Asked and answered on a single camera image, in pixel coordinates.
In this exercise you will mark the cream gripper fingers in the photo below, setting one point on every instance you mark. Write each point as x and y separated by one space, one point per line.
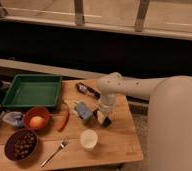
102 119

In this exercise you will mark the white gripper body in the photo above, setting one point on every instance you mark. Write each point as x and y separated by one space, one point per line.
106 103

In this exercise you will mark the black eraser block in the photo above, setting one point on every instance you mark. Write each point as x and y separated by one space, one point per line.
94 113

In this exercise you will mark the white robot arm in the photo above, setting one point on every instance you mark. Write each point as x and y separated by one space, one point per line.
169 116

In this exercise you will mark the white paper cup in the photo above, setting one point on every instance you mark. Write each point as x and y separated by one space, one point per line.
89 139

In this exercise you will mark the light wooden stick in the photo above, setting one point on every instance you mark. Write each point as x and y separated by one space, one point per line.
71 106

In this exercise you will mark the red chili pepper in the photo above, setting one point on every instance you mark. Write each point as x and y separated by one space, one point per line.
63 121

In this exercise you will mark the silver fork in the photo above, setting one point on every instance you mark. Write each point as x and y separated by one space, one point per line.
62 145

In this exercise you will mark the yellow round fruit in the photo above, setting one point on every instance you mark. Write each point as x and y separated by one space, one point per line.
36 122

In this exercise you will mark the orange bowl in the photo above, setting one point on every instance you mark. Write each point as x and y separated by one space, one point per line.
36 111

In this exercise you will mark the green plastic tray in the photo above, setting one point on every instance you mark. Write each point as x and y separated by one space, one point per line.
30 90

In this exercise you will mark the blue crumpled cloth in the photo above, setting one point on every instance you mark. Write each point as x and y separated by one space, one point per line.
15 119

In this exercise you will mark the dark bowl with snacks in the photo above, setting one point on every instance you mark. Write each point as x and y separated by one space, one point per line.
21 145

